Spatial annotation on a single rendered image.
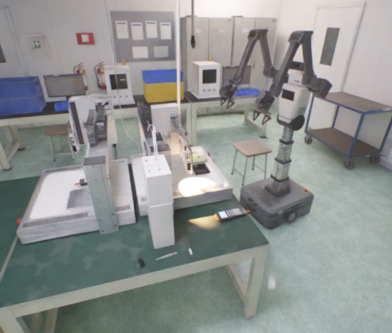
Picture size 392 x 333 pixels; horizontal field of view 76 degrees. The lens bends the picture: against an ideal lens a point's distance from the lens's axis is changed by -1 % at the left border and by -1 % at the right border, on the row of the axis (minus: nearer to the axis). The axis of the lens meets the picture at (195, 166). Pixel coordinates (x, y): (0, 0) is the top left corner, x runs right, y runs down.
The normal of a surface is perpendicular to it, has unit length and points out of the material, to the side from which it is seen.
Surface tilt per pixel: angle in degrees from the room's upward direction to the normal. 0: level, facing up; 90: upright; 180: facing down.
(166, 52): 90
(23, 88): 90
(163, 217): 90
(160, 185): 90
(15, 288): 0
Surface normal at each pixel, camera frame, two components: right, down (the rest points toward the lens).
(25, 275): 0.00, -0.87
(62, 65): 0.29, 0.47
